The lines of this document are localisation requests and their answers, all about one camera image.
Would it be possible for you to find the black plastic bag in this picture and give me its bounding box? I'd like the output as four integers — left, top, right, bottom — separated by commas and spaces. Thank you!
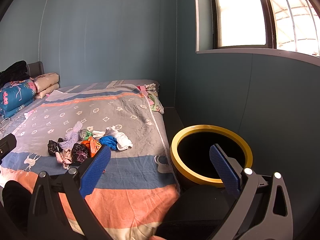
47, 140, 62, 156
71, 143, 91, 165

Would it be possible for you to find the pink cloth bag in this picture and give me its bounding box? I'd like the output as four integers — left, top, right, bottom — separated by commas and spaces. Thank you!
55, 149, 73, 170

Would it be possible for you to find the blue plastic bag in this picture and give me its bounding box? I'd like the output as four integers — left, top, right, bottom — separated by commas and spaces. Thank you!
99, 135, 117, 151

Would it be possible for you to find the silver green foil wrapper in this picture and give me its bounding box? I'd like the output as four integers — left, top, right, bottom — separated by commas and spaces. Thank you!
79, 129, 93, 141

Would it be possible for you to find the lavender foam net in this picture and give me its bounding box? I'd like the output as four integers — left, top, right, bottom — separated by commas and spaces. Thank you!
65, 121, 82, 142
59, 139, 77, 151

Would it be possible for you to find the white tissue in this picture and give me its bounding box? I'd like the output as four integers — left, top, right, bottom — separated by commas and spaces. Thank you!
92, 126, 133, 151

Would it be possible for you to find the yellow rimmed black trash bin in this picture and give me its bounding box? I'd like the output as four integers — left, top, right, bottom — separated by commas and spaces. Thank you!
170, 125, 253, 190

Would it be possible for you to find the blue floral folded quilt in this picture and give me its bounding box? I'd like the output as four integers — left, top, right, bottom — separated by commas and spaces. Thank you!
1, 79, 36, 118

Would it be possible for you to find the patterned grey orange bed cover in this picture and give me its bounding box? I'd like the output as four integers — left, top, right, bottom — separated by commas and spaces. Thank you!
1, 84, 178, 239

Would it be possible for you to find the beige floral pillow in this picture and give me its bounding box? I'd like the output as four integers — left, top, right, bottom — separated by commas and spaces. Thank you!
33, 73, 59, 93
35, 83, 60, 99

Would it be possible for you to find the black clothing pile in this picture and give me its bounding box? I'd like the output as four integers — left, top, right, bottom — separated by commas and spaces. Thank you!
0, 60, 30, 88

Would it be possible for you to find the dark grey headboard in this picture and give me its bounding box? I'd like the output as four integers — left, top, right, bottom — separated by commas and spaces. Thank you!
26, 61, 44, 78

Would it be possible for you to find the floral green pink cloth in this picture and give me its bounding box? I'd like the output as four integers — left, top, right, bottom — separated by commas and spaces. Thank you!
137, 83, 164, 114

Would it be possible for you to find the window with dark frame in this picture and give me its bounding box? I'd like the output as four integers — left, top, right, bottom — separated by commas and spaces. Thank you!
195, 0, 319, 65

